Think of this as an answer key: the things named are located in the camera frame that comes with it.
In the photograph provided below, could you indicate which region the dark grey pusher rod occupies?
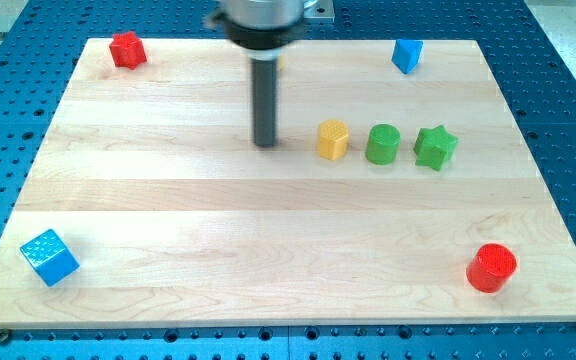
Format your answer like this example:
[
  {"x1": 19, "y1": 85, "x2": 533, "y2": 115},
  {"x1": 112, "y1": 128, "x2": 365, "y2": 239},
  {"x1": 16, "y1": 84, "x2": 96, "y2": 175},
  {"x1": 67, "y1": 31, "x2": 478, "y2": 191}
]
[{"x1": 251, "y1": 59, "x2": 278, "y2": 147}]

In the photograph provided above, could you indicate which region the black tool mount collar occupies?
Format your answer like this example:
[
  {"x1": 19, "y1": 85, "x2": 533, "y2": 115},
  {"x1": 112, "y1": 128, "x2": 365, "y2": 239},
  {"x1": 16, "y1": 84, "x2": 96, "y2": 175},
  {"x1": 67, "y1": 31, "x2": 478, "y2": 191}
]
[{"x1": 206, "y1": 9, "x2": 306, "y2": 51}]

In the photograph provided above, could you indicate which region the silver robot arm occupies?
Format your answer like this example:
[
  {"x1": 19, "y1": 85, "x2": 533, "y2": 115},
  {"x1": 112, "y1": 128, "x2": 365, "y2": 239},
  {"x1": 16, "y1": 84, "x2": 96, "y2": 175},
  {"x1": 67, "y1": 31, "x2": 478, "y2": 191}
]
[{"x1": 204, "y1": 0, "x2": 306, "y2": 148}]

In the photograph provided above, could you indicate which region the yellow hexagon block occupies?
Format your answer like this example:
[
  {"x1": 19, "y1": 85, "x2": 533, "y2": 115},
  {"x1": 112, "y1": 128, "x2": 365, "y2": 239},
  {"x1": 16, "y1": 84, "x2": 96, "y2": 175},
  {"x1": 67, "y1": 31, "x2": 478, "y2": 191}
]
[{"x1": 317, "y1": 119, "x2": 349, "y2": 161}]

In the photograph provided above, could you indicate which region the green cylinder block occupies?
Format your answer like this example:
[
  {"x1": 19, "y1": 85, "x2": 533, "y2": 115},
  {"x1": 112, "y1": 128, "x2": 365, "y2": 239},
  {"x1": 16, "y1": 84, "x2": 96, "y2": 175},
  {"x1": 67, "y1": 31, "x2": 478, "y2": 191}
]
[{"x1": 365, "y1": 124, "x2": 401, "y2": 165}]

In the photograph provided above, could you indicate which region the red star block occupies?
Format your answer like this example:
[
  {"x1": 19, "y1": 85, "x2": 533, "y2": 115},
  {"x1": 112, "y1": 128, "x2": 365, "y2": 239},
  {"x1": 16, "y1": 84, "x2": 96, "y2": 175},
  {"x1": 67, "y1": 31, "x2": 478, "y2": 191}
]
[{"x1": 109, "y1": 31, "x2": 147, "y2": 70}]

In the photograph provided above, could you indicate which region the wooden board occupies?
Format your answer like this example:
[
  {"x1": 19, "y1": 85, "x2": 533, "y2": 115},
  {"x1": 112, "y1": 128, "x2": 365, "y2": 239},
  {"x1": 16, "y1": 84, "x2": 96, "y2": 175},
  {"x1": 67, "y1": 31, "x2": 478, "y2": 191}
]
[{"x1": 0, "y1": 38, "x2": 576, "y2": 329}]

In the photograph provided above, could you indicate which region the green star block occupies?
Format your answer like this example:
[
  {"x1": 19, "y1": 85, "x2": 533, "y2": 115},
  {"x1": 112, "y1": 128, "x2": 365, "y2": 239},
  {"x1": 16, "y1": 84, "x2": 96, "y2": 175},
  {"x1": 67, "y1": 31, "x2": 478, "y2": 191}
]
[{"x1": 413, "y1": 125, "x2": 459, "y2": 171}]

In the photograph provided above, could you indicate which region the blue cube block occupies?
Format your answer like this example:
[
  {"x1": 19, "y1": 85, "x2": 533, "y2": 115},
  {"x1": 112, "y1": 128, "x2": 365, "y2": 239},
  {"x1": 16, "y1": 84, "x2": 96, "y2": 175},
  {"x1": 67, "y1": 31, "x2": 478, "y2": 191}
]
[{"x1": 20, "y1": 229, "x2": 80, "y2": 287}]

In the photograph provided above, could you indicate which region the red cylinder block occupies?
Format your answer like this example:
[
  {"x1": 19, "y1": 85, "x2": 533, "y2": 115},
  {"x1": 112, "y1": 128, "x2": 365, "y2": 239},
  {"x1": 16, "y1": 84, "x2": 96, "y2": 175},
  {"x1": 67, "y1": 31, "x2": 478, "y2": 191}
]
[{"x1": 466, "y1": 243, "x2": 517, "y2": 293}]

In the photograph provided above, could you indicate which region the silver mounting bracket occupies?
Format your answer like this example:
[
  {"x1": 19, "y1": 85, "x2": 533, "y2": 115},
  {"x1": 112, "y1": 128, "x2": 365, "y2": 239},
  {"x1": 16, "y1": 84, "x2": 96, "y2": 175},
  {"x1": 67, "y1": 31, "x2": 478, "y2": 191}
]
[{"x1": 303, "y1": 0, "x2": 335, "y2": 23}]

